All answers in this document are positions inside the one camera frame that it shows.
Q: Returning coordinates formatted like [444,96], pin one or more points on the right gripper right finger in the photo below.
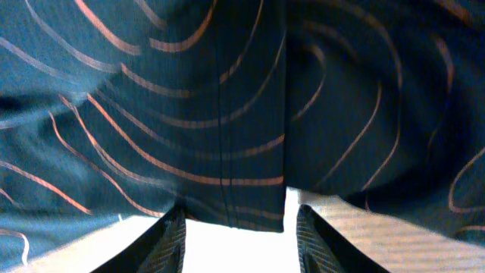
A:
[322,249]

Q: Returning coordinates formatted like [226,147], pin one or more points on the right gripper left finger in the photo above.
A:
[160,249]

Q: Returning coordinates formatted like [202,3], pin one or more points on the black orange-patterned jersey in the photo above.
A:
[218,107]

